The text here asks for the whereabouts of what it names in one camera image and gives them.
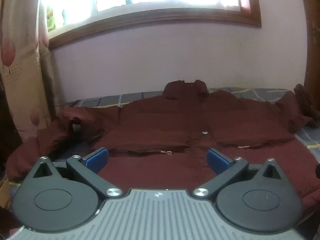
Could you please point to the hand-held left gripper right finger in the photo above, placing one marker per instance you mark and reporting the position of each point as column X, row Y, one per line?
column 218, row 159

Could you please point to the green toy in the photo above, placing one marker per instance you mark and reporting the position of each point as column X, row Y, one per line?
column 51, row 17

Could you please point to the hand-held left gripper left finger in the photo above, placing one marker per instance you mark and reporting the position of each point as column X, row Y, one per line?
column 97, row 158

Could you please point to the dark red padded jacket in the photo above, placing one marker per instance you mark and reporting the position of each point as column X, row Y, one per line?
column 160, row 127

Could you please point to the brown wooden bed frame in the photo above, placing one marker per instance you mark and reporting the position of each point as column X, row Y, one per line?
column 311, row 55

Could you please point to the floral beige curtain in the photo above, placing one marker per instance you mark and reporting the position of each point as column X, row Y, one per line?
column 21, row 62

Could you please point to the brown wooden window frame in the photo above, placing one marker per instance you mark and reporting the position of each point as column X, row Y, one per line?
column 155, row 20

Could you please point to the grey plaid bed sheet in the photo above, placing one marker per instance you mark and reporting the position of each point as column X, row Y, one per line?
column 250, row 93

